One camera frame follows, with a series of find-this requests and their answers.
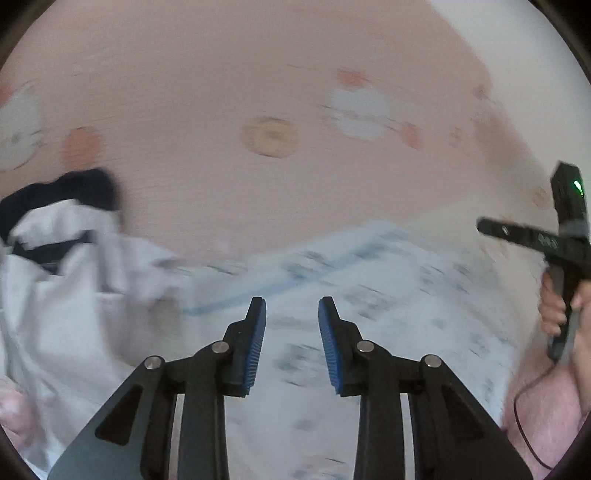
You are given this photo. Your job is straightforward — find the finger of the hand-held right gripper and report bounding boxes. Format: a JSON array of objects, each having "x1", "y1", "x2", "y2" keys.
[{"x1": 477, "y1": 217, "x2": 539, "y2": 250}]

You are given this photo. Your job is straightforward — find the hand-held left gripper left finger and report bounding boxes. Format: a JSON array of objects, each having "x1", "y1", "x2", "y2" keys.
[{"x1": 48, "y1": 296, "x2": 267, "y2": 480}]

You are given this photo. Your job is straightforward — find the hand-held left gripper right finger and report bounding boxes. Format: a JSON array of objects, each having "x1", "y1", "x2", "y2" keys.
[{"x1": 318, "y1": 296, "x2": 534, "y2": 480}]

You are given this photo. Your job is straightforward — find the white blue-piped pajama top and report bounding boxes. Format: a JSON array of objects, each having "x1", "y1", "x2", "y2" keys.
[{"x1": 157, "y1": 219, "x2": 536, "y2": 480}]

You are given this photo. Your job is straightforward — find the person's right forearm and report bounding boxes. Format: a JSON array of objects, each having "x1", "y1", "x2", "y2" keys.
[{"x1": 501, "y1": 318, "x2": 591, "y2": 469}]

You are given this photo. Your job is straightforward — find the person's right hand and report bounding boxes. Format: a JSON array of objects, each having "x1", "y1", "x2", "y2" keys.
[{"x1": 539, "y1": 272, "x2": 591, "y2": 340}]

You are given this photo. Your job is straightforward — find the white garment with navy trim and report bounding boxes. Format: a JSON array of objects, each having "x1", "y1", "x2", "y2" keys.
[{"x1": 0, "y1": 196, "x2": 195, "y2": 476}]

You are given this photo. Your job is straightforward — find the pink cat print sofa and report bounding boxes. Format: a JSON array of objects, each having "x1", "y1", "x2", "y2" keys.
[{"x1": 0, "y1": 0, "x2": 591, "y2": 324}]

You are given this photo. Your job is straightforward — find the dark navy garment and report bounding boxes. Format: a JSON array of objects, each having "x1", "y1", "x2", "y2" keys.
[{"x1": 0, "y1": 168, "x2": 122, "y2": 241}]

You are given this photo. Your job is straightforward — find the pink print pajama garment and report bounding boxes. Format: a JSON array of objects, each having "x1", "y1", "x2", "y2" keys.
[{"x1": 0, "y1": 376, "x2": 38, "y2": 453}]

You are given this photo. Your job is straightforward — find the black cable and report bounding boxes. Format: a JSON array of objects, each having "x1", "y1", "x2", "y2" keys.
[{"x1": 512, "y1": 357, "x2": 555, "y2": 472}]

